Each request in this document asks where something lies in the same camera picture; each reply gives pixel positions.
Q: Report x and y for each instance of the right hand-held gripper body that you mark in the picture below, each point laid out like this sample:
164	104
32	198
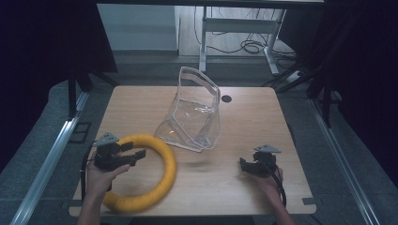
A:
264	161

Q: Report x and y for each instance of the person's right hand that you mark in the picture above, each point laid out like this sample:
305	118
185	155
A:
267	184

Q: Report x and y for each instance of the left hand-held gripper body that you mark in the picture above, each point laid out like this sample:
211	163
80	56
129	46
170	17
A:
105	155

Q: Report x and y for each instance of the clear plastic bag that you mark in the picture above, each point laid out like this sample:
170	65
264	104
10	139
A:
194	118

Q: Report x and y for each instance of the aluminium rail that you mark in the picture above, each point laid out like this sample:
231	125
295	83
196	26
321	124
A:
50	159
341	159

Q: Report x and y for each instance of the person's left hand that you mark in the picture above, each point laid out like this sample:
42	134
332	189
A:
100	181

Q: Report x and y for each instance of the black metal stand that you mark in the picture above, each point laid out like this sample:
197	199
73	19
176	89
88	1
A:
325	93
72	93

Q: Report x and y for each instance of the white metal desk frame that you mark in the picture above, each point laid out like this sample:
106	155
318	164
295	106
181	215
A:
239	25

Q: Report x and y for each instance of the black curtain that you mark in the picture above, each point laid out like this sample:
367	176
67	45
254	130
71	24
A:
366	78
37	62

